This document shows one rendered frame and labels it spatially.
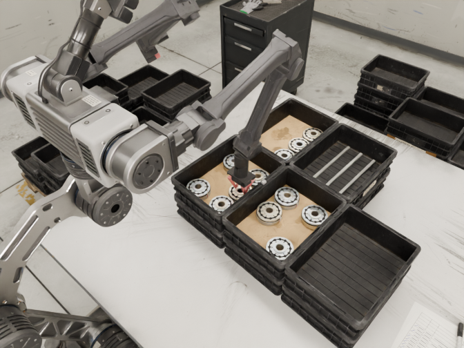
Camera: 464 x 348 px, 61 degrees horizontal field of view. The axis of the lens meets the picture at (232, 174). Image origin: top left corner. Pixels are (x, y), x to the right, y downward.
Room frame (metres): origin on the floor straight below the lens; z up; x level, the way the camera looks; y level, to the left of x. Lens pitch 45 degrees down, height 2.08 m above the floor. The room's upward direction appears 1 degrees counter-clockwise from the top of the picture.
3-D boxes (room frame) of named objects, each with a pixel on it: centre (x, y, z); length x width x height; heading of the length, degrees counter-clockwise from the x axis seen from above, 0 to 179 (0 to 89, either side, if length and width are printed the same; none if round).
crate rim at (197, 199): (1.16, 0.01, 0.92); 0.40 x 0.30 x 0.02; 135
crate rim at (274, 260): (0.94, -0.20, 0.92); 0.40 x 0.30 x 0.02; 135
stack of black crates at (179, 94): (2.31, 0.37, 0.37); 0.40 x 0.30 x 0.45; 139
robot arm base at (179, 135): (0.75, 0.15, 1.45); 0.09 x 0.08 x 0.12; 49
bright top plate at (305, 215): (0.97, -0.33, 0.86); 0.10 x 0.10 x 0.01
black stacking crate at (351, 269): (0.73, -0.41, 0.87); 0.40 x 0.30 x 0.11; 135
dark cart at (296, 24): (2.99, -0.29, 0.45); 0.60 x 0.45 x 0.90; 139
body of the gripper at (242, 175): (1.10, -0.04, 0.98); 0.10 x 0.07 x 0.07; 47
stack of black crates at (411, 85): (2.48, -1.18, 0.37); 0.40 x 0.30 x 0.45; 49
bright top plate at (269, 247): (0.82, -0.17, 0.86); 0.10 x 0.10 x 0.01
